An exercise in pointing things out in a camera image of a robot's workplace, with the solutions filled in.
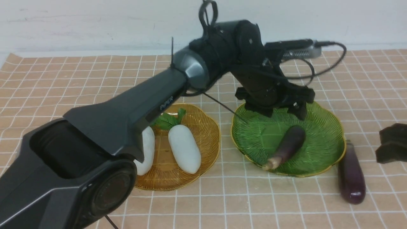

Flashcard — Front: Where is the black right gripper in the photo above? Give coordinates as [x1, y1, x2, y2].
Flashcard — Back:
[376, 123, 407, 164]

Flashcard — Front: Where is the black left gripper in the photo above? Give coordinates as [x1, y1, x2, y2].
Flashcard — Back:
[230, 48, 315, 121]

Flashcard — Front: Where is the purple eggplant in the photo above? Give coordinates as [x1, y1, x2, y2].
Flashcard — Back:
[338, 140, 366, 205]
[262, 126, 306, 170]

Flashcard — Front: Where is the white radish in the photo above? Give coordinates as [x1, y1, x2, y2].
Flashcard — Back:
[154, 108, 202, 174]
[133, 126, 155, 176]

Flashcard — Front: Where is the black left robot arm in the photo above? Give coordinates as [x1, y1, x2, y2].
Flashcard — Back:
[1, 20, 316, 229]

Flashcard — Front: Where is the green ribbed glass plate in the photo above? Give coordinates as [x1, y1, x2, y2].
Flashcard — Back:
[230, 102, 346, 178]

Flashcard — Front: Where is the orange checkered tablecloth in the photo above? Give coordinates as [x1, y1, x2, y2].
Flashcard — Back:
[0, 50, 406, 229]

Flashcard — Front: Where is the amber ribbed glass plate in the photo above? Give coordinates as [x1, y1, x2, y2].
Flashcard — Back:
[134, 103, 221, 191]

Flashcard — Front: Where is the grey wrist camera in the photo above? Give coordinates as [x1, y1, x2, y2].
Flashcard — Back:
[264, 39, 322, 60]

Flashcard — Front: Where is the black camera cable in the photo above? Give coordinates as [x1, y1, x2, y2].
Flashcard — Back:
[280, 41, 347, 85]

